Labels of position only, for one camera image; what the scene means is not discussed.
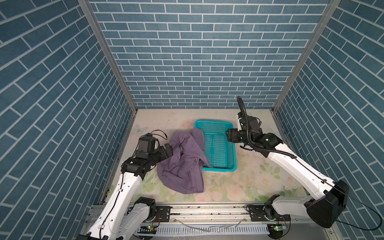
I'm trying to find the teal plastic basket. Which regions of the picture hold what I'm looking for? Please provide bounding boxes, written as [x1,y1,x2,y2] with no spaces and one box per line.
[194,120,237,173]

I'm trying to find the purple trousers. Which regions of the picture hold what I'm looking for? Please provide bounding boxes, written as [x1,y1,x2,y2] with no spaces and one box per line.
[157,128,211,195]

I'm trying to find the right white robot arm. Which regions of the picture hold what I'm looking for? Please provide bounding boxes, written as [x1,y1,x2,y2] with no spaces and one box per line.
[226,129,349,228]

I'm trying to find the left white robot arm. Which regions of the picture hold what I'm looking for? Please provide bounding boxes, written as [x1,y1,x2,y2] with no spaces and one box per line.
[76,144,173,240]

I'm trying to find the left green circuit board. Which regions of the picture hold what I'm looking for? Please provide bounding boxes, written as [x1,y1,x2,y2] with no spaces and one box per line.
[138,226,158,235]

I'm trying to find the green circuit board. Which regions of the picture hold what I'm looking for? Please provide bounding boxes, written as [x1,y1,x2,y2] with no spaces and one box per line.
[267,224,287,238]
[138,226,158,235]

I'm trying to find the right green circuit board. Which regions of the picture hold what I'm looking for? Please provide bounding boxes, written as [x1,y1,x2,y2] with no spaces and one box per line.
[267,224,287,238]

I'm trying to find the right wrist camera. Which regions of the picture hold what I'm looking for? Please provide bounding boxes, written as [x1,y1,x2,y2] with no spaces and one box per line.
[237,112,261,131]

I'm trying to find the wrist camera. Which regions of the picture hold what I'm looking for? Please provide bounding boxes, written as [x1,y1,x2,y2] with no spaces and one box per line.
[237,112,261,131]
[138,134,160,153]

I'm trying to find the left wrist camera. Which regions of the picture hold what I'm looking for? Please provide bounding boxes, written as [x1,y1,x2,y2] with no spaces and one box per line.
[138,134,160,153]

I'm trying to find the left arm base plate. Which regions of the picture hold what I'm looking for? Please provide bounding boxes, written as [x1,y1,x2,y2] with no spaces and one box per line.
[144,206,171,223]

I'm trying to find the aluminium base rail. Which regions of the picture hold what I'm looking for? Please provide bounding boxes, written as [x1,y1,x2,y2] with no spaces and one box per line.
[78,202,343,240]

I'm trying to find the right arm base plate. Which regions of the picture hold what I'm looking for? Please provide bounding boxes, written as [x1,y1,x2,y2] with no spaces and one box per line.
[245,205,291,223]

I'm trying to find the white slotted cable duct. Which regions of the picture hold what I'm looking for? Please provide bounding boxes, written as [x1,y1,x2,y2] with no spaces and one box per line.
[133,224,269,237]

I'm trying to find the right corner metal post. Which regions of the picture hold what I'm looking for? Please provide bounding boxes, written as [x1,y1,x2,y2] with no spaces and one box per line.
[271,0,341,117]

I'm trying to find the corner metal post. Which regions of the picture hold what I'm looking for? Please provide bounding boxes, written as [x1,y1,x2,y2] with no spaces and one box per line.
[78,0,138,115]
[271,0,341,117]

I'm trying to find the left corner metal post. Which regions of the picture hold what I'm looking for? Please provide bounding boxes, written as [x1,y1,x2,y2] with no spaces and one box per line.
[78,0,138,115]

